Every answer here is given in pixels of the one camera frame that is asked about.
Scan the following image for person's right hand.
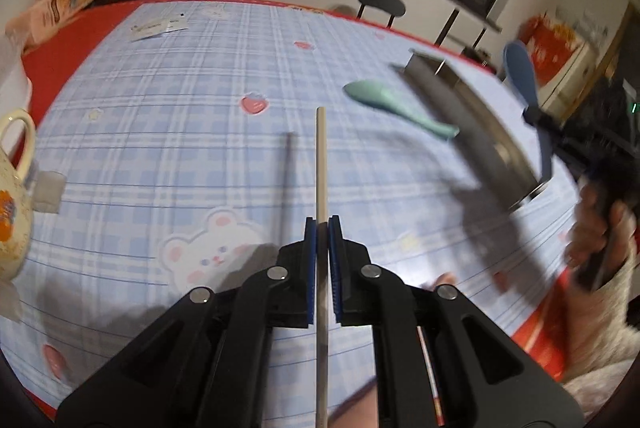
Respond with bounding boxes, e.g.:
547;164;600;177
565;183;638;279

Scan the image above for cream cartoon print mug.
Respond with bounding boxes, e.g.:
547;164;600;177
0;108;38;281

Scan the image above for clear plastic bags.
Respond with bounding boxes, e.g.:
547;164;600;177
554;3;610;52

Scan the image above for person's left hand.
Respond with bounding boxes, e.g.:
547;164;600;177
330;380;379;428

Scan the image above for brown door frame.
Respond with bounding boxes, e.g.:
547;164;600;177
582;2;640;109

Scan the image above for clear plastic wrapper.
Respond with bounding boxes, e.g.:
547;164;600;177
32;171;66;214

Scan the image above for black chair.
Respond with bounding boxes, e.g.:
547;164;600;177
356;0;407;29

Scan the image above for metal utensil tray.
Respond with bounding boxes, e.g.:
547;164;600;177
390;50;548;214

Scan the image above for person's right forearm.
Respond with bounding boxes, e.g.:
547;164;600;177
560;248;640;414

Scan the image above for white paper tags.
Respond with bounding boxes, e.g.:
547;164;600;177
131;16;188;42

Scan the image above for beige chopstick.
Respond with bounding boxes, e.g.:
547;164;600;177
314;107;332;428

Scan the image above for blue plaid table mat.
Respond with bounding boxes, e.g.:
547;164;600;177
0;0;581;426

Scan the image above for green spoon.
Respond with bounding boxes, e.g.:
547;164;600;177
342;80;461;140

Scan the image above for cream fridge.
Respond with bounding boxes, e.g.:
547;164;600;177
520;6;611;109

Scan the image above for blue spoon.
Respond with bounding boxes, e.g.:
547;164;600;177
501;40;555;183

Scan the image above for red printed cloth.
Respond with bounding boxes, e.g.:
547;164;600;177
520;13;586;86

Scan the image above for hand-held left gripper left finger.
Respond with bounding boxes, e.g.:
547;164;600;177
55;217;318;428

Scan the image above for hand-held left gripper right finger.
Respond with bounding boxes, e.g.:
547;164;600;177
328;217;586;428

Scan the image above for black metal rack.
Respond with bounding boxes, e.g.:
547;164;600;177
434;8;488;59

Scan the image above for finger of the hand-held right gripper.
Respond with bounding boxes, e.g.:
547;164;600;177
550;141;593;179
522;106;576;144

